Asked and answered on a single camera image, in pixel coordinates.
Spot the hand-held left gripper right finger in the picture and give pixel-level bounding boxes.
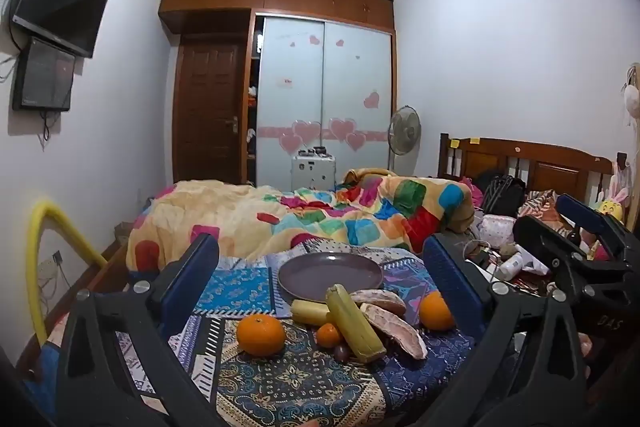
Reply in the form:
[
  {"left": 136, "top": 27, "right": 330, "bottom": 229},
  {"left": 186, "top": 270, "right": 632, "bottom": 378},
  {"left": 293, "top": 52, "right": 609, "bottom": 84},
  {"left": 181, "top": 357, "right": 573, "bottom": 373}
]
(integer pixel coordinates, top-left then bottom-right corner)
[{"left": 422, "top": 234, "right": 588, "bottom": 427}]

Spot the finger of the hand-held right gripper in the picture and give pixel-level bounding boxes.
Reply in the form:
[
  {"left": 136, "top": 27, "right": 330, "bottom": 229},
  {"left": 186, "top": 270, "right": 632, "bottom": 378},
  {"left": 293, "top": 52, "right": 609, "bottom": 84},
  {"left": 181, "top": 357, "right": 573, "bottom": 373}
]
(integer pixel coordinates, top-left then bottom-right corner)
[
  {"left": 556, "top": 193, "right": 640, "bottom": 265},
  {"left": 514, "top": 216, "right": 628, "bottom": 280}
]

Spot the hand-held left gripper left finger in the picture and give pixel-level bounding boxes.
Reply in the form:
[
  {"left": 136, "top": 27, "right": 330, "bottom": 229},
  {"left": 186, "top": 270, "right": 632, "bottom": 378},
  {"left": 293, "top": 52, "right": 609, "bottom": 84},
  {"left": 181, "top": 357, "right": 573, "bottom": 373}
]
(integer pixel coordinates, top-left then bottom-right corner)
[{"left": 55, "top": 233, "right": 221, "bottom": 427}]

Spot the large orange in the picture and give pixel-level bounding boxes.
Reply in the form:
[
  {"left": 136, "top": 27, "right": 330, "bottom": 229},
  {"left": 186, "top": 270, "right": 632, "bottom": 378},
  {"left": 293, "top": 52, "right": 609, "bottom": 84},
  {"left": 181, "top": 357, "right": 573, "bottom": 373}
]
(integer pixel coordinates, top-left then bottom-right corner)
[{"left": 236, "top": 313, "right": 287, "bottom": 358}]

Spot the purple grey plate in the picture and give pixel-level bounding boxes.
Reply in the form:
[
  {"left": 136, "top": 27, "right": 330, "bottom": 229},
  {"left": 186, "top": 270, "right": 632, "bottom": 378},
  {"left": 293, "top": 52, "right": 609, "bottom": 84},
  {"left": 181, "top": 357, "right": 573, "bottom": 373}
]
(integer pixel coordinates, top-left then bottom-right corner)
[{"left": 277, "top": 252, "right": 385, "bottom": 305}]

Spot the small tangerine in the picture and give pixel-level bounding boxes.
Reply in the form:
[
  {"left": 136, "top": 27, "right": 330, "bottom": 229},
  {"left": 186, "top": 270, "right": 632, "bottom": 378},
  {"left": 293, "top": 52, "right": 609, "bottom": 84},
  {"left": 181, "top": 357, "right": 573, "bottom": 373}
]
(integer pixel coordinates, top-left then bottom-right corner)
[{"left": 316, "top": 323, "right": 343, "bottom": 349}]

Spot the person's right hand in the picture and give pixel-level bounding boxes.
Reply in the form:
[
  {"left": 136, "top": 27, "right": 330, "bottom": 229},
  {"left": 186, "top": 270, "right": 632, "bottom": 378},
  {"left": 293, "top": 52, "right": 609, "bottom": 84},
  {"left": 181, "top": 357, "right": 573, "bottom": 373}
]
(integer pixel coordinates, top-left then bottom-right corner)
[{"left": 578, "top": 333, "right": 594, "bottom": 380}]

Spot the yellow plush toy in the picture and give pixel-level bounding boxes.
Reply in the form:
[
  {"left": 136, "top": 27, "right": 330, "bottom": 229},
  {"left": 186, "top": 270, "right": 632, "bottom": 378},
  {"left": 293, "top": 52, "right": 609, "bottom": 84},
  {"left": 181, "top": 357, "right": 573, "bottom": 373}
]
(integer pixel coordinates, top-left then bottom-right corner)
[{"left": 595, "top": 187, "right": 631, "bottom": 223}]

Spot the striped cloth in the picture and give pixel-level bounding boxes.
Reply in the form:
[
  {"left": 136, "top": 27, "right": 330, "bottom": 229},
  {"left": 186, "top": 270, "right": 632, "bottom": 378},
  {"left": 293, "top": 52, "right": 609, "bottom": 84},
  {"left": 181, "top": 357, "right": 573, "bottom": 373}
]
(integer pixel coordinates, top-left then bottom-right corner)
[{"left": 520, "top": 189, "right": 571, "bottom": 228}]

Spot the white bottle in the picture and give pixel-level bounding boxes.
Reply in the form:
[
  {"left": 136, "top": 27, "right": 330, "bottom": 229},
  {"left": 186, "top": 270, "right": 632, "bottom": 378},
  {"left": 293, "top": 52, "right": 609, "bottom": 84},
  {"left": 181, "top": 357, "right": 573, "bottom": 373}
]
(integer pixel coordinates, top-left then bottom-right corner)
[{"left": 492, "top": 253, "right": 525, "bottom": 282}]

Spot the pink patterned pillow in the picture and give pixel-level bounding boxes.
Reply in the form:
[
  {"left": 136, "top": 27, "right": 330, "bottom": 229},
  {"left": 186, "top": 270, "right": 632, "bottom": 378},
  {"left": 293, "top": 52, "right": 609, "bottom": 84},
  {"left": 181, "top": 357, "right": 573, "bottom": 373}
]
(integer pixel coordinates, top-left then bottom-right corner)
[{"left": 480, "top": 214, "right": 518, "bottom": 248}]

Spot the brown wooden headboard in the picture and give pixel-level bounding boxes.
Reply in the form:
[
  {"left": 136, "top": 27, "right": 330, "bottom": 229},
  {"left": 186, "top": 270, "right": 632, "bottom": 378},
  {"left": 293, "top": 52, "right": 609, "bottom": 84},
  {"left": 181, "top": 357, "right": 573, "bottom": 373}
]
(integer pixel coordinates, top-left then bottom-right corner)
[{"left": 437, "top": 133, "right": 616, "bottom": 212}]

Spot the black backpack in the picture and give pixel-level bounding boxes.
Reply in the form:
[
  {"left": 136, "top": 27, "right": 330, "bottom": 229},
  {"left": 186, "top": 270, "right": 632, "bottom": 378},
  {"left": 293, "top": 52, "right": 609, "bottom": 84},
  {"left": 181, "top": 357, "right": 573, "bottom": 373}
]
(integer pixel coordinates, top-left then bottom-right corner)
[{"left": 480, "top": 174, "right": 527, "bottom": 219}]

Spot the colourful patchwork blanket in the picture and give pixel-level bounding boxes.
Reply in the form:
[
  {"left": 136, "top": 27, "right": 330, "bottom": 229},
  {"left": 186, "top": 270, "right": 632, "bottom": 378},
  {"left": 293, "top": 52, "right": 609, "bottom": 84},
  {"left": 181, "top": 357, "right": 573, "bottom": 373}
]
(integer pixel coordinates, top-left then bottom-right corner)
[{"left": 125, "top": 168, "right": 476, "bottom": 273}]

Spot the hanging plush ornament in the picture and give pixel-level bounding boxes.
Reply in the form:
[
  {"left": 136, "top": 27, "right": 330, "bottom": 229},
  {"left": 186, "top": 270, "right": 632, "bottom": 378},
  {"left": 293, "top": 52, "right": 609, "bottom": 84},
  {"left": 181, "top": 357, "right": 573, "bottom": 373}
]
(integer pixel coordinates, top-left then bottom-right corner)
[{"left": 620, "top": 63, "right": 640, "bottom": 128}]

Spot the blue patterned bedsheet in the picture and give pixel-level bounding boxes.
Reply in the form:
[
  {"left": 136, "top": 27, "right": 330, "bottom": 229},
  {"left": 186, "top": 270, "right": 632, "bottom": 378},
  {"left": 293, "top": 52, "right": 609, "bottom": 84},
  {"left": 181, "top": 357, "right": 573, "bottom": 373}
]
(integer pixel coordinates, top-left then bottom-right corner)
[{"left": 30, "top": 239, "right": 481, "bottom": 427}]

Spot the standing fan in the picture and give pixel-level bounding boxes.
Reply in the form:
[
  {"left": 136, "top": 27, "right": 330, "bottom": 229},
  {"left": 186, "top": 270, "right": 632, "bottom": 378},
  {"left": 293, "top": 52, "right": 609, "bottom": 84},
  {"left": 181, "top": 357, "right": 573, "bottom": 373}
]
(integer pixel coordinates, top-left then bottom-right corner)
[{"left": 388, "top": 105, "right": 422, "bottom": 172}]

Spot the yellow foam tube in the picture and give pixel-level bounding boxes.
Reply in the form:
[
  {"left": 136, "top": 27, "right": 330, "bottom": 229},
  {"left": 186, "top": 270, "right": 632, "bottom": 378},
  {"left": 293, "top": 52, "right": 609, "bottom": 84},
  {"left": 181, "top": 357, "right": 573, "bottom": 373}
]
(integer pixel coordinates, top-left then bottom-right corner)
[{"left": 27, "top": 201, "right": 108, "bottom": 348}]

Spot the white box cabinet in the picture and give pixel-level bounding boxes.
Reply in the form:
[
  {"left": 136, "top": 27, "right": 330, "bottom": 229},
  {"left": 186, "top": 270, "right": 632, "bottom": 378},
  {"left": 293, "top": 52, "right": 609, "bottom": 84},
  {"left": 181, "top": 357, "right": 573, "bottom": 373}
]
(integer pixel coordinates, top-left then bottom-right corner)
[{"left": 291, "top": 148, "right": 337, "bottom": 192}]

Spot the brown wooden door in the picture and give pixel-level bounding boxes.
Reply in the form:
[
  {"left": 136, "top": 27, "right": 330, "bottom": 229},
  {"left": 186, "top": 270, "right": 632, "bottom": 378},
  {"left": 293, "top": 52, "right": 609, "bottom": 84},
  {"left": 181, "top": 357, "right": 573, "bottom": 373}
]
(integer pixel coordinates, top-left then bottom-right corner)
[{"left": 172, "top": 34, "right": 248, "bottom": 185}]

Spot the frosted sliding wardrobe door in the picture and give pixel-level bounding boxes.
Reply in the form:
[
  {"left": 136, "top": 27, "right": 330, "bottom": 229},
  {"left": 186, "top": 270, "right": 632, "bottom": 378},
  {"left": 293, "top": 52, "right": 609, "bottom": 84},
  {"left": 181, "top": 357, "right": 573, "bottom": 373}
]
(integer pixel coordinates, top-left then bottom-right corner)
[
  {"left": 256, "top": 17, "right": 326, "bottom": 190},
  {"left": 322, "top": 21, "right": 393, "bottom": 172}
]

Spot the wall socket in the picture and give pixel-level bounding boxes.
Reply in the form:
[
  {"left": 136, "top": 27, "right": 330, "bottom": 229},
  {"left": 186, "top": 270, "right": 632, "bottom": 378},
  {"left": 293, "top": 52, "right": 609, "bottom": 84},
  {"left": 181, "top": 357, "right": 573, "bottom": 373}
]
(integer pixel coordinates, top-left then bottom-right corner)
[{"left": 37, "top": 251, "right": 65, "bottom": 288}]

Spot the small black wall monitor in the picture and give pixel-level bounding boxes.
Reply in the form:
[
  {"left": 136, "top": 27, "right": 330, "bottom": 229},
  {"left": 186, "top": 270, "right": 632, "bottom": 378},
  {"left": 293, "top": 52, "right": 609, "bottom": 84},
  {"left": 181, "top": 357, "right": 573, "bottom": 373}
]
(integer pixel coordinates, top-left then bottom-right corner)
[{"left": 12, "top": 36, "right": 77, "bottom": 112}]

